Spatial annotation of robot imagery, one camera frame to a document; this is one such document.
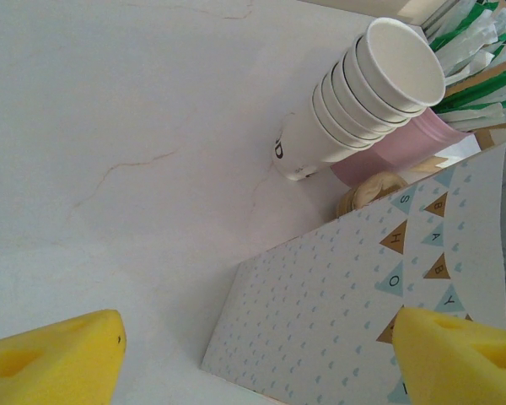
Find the brown cardboard cup carrier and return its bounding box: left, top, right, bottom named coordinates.
left=336, top=170, right=408, bottom=223

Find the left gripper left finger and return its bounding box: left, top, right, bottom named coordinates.
left=0, top=309, right=128, bottom=405

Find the pink ceramic mug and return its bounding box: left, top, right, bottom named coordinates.
left=329, top=107, right=476, bottom=187

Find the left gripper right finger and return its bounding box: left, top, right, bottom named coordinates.
left=392, top=306, right=506, bottom=405

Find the white paper gift bag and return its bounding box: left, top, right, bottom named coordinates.
left=201, top=141, right=506, bottom=405

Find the green white sugar stick bundle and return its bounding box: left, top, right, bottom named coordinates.
left=421, top=0, right=506, bottom=132

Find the wooden napkin tray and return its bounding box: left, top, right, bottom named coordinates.
left=471, top=121, right=506, bottom=155

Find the stack of white paper cups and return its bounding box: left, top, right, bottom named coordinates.
left=273, top=16, right=446, bottom=182

